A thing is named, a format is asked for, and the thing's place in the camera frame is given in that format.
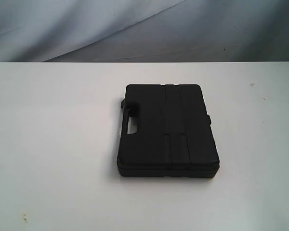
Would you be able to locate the black plastic tool case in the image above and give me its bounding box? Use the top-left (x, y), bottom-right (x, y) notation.
top-left (117, 84), bottom-right (220, 178)

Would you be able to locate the grey backdrop cloth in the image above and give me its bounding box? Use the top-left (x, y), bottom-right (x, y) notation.
top-left (0, 0), bottom-right (289, 63)

